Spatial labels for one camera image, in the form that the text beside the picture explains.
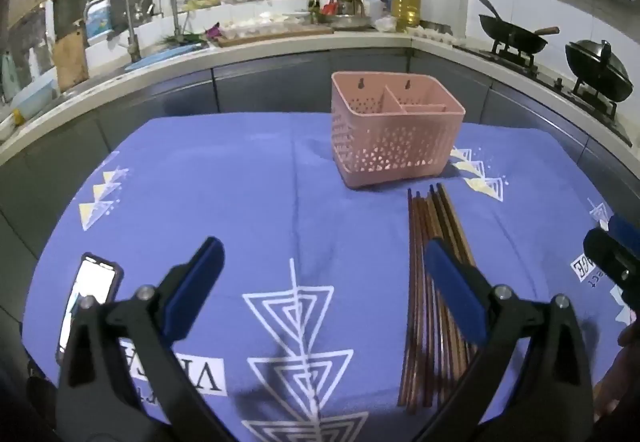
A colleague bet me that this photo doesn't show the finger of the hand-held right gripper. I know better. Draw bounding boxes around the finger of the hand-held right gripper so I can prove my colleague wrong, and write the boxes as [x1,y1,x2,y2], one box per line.
[584,227,640,310]
[606,214,640,247]

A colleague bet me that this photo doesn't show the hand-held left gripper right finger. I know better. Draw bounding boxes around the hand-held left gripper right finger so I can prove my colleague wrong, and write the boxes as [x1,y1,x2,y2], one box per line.
[424,238,596,442]

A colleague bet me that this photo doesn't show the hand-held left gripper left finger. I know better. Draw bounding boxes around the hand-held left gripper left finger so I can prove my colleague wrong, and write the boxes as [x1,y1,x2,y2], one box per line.
[54,237,236,442]

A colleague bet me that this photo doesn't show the bundle of brown chopsticks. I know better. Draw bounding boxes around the bundle of brown chopsticks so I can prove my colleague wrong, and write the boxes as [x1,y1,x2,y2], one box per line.
[397,183,488,413]

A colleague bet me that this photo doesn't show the pink plastic utensil basket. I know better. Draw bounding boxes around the pink plastic utensil basket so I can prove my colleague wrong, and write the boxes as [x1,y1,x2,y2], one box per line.
[331,70,467,191]

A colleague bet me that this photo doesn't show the person's right hand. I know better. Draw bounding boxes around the person's right hand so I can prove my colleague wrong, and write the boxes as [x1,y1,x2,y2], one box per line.
[594,321,640,419]

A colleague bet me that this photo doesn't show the blue printed tablecloth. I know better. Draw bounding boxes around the blue printed tablecloth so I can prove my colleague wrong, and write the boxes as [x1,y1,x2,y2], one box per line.
[21,114,640,442]

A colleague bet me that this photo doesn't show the black smartphone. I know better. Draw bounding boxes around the black smartphone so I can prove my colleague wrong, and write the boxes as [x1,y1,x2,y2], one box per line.
[55,252,124,367]

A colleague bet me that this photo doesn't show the black lidded wok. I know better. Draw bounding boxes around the black lidded wok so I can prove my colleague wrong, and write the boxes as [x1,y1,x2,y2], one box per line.
[565,39,634,103]

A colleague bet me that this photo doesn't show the gas stove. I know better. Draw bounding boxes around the gas stove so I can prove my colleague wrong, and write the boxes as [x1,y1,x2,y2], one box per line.
[460,39,634,147]

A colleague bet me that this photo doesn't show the grey kitchen cabinet fronts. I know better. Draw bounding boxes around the grey kitchen cabinet fronts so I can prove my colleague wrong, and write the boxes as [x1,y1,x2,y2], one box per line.
[0,46,640,323]

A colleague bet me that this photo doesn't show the black open wok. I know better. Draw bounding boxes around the black open wok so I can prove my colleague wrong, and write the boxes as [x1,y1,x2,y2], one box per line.
[475,0,561,56]

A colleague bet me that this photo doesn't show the blue sink mat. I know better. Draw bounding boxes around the blue sink mat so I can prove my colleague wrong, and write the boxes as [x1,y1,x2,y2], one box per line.
[124,46,207,73]

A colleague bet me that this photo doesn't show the pale blue plastic container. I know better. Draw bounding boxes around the pale blue plastic container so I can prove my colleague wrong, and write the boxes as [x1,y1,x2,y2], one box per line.
[9,70,57,119]

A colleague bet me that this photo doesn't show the leaning wooden chopping board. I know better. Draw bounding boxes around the leaning wooden chopping board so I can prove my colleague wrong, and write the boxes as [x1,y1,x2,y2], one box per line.
[51,32,91,93]

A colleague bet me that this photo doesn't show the row of white eggs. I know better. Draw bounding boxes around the row of white eggs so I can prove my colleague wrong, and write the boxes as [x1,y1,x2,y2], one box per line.
[418,24,469,46]

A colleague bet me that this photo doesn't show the steel kitchen faucet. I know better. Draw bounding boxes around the steel kitchen faucet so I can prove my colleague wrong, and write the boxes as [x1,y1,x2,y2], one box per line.
[82,0,142,63]
[135,0,185,46]

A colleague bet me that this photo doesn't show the wooden cutting board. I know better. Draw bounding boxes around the wooden cutting board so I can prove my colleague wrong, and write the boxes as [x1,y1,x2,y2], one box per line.
[216,23,334,48]

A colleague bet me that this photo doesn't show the kitchen counter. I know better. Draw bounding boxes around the kitchen counter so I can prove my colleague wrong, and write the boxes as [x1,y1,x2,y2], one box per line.
[0,24,640,157]

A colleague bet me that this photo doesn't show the blue white carton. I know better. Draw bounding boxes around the blue white carton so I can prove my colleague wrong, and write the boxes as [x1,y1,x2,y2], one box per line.
[86,0,112,41]

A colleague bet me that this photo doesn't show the metal bowl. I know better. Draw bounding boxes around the metal bowl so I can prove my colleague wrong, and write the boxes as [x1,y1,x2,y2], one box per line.
[327,13,374,30]

